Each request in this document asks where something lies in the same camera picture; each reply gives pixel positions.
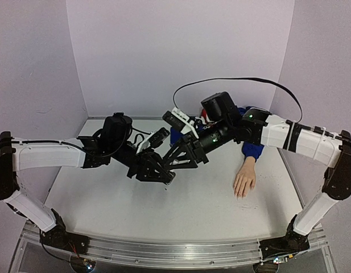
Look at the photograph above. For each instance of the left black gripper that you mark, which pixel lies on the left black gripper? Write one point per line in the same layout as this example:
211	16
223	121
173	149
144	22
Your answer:
149	162

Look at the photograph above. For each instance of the mannequin hand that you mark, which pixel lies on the mannequin hand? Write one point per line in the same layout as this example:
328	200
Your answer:
245	178

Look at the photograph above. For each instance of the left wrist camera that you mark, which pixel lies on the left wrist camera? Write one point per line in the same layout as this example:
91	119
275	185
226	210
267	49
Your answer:
154	140

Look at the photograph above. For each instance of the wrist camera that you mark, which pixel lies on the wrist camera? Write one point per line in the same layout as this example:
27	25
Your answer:
181	122
154	140

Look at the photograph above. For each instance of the aluminium front rail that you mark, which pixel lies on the aluminium front rail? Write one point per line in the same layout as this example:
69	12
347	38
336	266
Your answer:
187	255

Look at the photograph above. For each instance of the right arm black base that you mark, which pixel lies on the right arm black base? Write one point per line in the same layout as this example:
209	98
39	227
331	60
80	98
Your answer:
291	243

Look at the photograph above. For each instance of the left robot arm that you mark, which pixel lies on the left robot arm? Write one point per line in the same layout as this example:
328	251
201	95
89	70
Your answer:
28	170

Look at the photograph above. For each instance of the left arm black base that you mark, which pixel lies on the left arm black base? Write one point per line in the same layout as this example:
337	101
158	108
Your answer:
59	238

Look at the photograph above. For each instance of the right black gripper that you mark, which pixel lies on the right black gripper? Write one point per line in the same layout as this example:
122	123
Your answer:
194	151

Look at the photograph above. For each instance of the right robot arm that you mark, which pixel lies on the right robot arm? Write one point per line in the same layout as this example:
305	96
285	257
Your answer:
260	127

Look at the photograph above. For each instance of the blue red white jacket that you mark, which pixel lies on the blue red white jacket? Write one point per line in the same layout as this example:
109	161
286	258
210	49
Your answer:
248	149

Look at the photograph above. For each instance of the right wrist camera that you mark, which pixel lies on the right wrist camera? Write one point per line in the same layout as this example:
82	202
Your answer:
181	122

